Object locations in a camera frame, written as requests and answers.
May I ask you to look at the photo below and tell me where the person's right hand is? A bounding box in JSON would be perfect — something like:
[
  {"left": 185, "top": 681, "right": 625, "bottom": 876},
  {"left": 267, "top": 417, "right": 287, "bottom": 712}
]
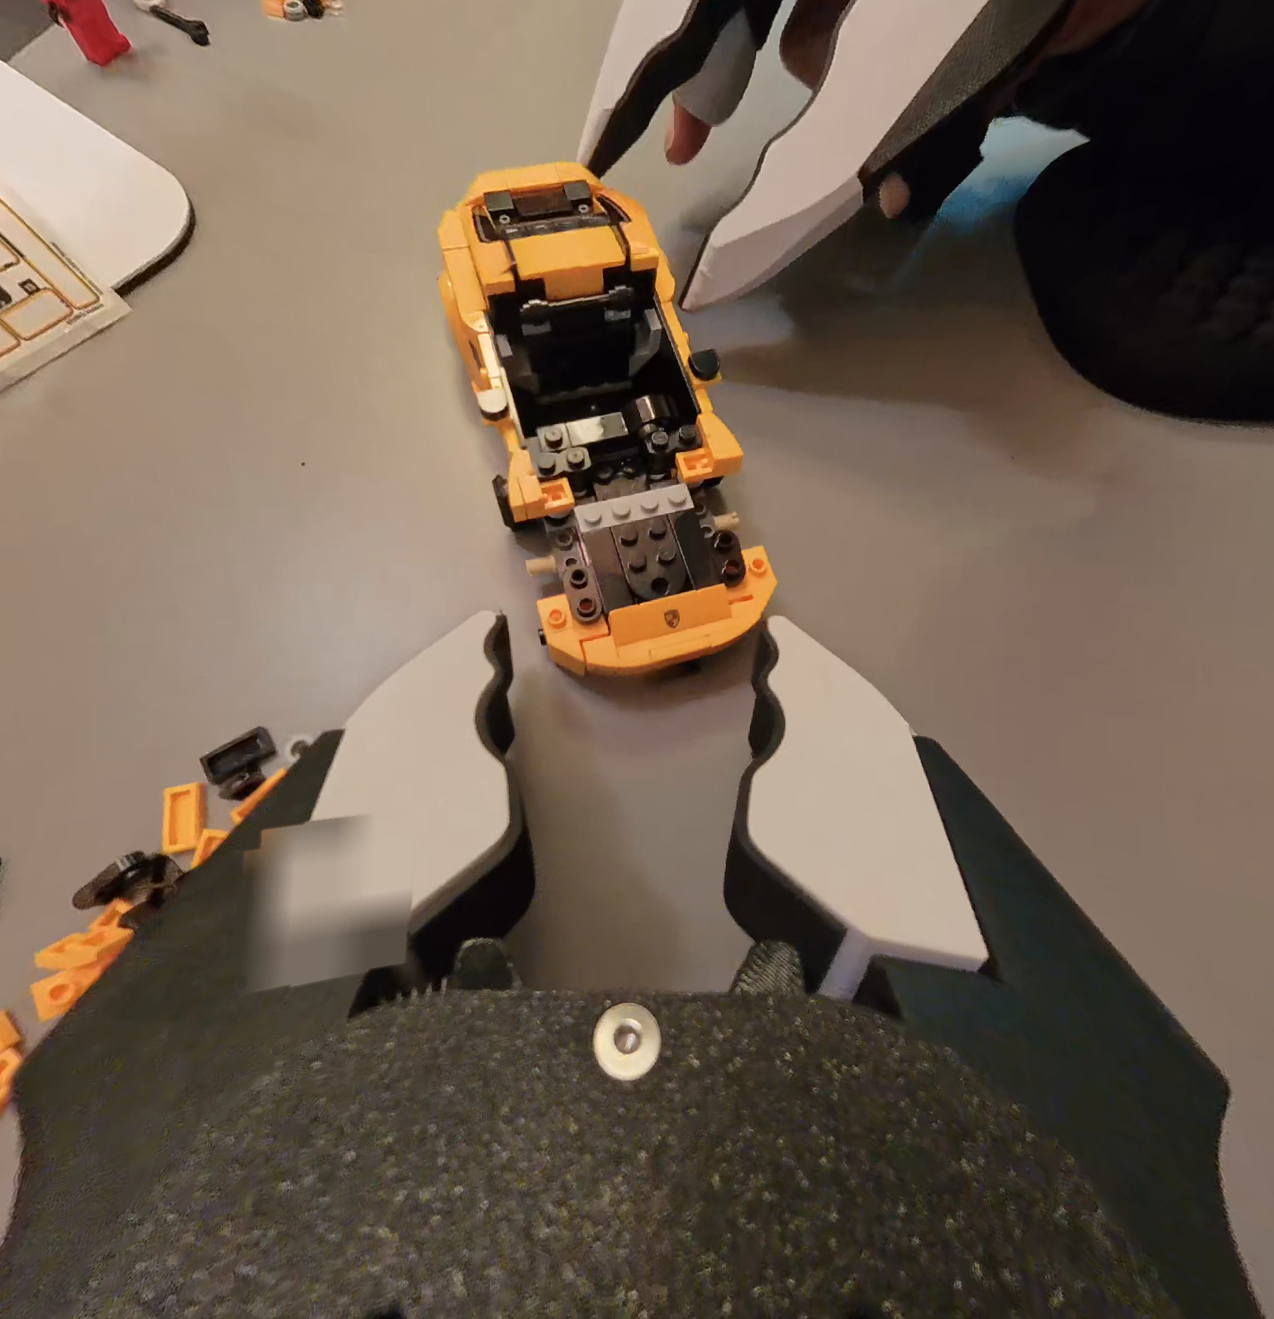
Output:
[{"left": 663, "top": 0, "right": 845, "bottom": 170}]

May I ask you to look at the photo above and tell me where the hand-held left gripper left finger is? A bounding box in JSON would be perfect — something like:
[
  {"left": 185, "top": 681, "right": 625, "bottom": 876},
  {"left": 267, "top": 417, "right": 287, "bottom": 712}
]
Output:
[{"left": 304, "top": 610, "right": 536, "bottom": 970}]

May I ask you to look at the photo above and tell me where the orange lego car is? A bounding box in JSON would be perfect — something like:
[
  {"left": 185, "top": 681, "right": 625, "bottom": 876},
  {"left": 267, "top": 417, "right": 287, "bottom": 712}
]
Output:
[{"left": 434, "top": 161, "right": 780, "bottom": 683}]

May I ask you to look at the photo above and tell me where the pile of small lego pieces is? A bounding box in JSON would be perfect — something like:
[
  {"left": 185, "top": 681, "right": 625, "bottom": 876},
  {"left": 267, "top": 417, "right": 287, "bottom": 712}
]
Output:
[{"left": 0, "top": 725, "right": 301, "bottom": 1138}]

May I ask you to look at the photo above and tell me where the red lego minifigure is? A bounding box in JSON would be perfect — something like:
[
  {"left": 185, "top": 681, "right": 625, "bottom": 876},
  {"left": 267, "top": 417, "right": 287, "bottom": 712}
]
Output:
[{"left": 46, "top": 0, "right": 135, "bottom": 65}]

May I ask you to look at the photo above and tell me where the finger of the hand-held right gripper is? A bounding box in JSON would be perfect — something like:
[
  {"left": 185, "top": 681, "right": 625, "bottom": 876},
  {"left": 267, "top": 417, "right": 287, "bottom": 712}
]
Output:
[
  {"left": 681, "top": 0, "right": 997, "bottom": 312},
  {"left": 574, "top": 0, "right": 757, "bottom": 179}
]

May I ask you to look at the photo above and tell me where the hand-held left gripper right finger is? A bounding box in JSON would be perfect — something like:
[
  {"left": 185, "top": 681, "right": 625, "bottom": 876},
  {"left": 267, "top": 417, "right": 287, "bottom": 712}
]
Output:
[{"left": 724, "top": 614, "right": 995, "bottom": 976}]

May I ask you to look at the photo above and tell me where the lego sticker sheet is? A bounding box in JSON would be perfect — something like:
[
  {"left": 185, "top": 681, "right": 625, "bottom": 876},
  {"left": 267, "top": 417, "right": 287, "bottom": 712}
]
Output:
[{"left": 0, "top": 174, "right": 135, "bottom": 405}]

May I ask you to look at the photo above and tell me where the small black lego piece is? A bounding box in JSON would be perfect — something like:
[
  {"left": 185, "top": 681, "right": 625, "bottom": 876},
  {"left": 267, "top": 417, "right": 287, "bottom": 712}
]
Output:
[{"left": 137, "top": 0, "right": 211, "bottom": 47}]

